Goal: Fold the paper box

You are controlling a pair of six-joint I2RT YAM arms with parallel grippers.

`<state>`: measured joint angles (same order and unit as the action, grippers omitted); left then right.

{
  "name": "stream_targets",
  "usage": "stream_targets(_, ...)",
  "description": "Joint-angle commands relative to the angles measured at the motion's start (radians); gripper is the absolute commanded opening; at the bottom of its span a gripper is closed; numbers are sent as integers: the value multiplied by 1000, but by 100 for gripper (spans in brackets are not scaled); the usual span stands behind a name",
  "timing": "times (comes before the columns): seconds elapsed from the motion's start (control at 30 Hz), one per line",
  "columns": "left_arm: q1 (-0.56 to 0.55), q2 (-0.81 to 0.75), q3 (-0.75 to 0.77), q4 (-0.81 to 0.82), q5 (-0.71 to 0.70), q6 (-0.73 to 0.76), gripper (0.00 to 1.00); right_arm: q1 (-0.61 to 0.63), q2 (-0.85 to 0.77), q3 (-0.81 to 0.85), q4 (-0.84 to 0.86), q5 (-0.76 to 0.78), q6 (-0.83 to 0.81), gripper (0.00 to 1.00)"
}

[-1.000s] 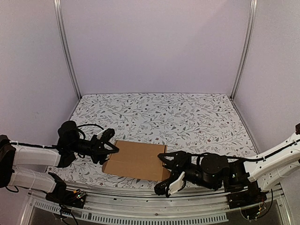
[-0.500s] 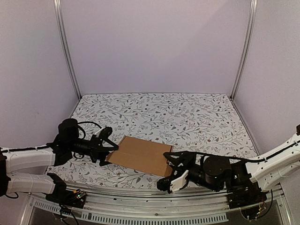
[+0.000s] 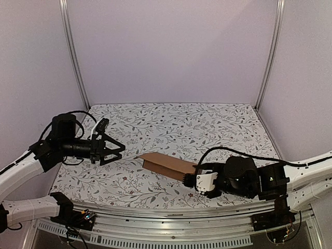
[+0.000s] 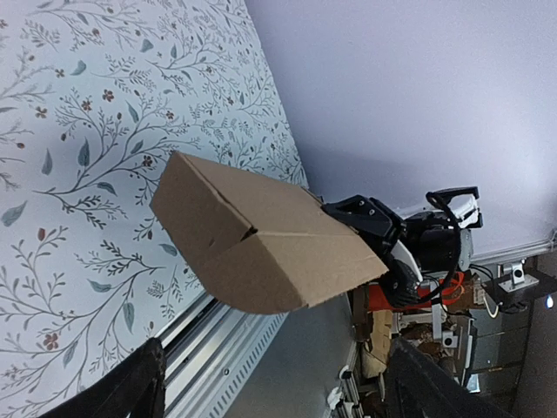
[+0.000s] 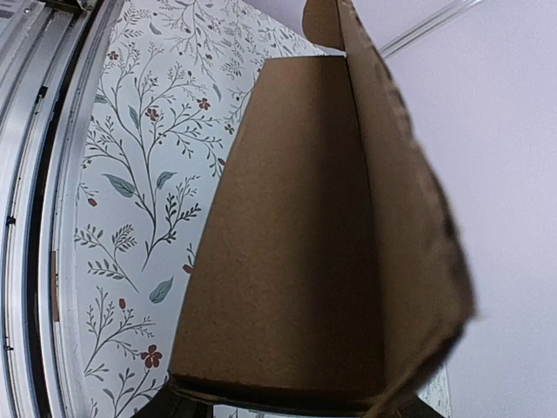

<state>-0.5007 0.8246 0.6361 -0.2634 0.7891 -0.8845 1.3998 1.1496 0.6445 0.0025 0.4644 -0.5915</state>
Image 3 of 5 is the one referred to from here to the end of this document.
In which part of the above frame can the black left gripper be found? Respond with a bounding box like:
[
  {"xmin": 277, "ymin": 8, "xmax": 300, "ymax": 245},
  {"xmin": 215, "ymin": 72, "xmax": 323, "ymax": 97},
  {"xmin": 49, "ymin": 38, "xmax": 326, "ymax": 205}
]
[{"xmin": 61, "ymin": 132, "xmax": 125, "ymax": 166}]

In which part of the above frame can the brown cardboard box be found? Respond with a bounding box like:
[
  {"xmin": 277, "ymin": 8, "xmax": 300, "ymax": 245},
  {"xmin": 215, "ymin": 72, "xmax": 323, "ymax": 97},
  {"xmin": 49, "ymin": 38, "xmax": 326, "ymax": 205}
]
[{"xmin": 137, "ymin": 153, "xmax": 197, "ymax": 181}]

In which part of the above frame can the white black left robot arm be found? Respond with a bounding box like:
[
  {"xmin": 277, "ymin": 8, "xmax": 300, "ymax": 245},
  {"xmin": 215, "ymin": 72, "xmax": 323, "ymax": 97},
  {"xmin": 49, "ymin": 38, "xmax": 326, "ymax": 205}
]
[{"xmin": 1, "ymin": 111, "xmax": 126, "ymax": 232}]

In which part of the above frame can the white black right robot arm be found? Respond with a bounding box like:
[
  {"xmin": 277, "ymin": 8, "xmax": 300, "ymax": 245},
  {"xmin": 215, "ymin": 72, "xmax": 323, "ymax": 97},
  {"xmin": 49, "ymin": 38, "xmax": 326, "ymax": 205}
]
[{"xmin": 183, "ymin": 152, "xmax": 331, "ymax": 213}]

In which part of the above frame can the floral patterned table mat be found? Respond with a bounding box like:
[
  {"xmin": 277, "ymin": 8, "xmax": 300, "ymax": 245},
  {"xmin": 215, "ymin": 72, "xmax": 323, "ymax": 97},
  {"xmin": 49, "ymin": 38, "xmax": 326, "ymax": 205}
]
[{"xmin": 52, "ymin": 103, "xmax": 277, "ymax": 210}]

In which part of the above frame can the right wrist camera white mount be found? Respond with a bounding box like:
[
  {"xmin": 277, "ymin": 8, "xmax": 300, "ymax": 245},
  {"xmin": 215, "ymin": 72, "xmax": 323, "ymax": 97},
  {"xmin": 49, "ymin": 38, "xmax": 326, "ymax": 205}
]
[{"xmin": 182, "ymin": 172, "xmax": 218, "ymax": 193}]

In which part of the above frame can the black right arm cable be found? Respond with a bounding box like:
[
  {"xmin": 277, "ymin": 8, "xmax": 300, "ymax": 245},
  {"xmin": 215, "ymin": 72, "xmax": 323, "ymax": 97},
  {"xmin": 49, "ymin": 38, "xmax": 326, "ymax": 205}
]
[{"xmin": 197, "ymin": 147, "xmax": 332, "ymax": 168}]

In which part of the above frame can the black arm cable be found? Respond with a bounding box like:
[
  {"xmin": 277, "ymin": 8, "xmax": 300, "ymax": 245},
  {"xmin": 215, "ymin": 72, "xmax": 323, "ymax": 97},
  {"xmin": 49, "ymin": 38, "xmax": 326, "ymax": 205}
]
[
  {"xmin": 38, "ymin": 110, "xmax": 98, "ymax": 142},
  {"xmin": 197, "ymin": 147, "xmax": 332, "ymax": 168}
]

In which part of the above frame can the aluminium front rail frame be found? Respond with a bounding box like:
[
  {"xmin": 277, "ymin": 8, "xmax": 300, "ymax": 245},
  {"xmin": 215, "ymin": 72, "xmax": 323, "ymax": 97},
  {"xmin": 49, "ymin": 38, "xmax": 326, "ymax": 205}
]
[{"xmin": 23, "ymin": 201, "xmax": 325, "ymax": 248}]

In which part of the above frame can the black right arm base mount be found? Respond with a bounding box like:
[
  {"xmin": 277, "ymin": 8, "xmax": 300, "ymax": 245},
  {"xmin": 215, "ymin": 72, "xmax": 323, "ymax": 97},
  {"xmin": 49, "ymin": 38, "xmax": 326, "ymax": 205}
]
[{"xmin": 251, "ymin": 195, "xmax": 296, "ymax": 231}]

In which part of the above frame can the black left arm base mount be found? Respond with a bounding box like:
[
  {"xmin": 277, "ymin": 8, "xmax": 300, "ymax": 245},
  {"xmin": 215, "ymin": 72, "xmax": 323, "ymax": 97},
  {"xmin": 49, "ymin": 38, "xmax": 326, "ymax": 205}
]
[{"xmin": 50, "ymin": 192, "xmax": 96, "ymax": 231}]

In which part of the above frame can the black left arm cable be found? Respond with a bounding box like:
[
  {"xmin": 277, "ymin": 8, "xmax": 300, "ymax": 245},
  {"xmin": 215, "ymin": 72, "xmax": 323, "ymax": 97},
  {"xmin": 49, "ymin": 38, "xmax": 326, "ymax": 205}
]
[{"xmin": 38, "ymin": 110, "xmax": 98, "ymax": 142}]

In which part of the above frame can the left aluminium corner post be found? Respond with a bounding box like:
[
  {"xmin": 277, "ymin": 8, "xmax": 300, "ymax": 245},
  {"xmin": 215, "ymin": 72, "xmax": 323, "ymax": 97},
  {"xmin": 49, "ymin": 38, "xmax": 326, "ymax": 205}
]
[{"xmin": 59, "ymin": 0, "xmax": 91, "ymax": 110}]

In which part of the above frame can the aluminium corner post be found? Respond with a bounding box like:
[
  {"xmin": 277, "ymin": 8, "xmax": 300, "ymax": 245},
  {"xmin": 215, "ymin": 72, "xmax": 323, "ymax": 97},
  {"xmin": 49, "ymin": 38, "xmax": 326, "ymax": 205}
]
[
  {"xmin": 254, "ymin": 0, "xmax": 286, "ymax": 112},
  {"xmin": 59, "ymin": 0, "xmax": 91, "ymax": 110}
]

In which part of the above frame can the right aluminium corner post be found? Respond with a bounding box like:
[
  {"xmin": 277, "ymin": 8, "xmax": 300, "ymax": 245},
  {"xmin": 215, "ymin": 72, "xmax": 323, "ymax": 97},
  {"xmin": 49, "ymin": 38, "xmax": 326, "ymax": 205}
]
[{"xmin": 254, "ymin": 0, "xmax": 286, "ymax": 112}]

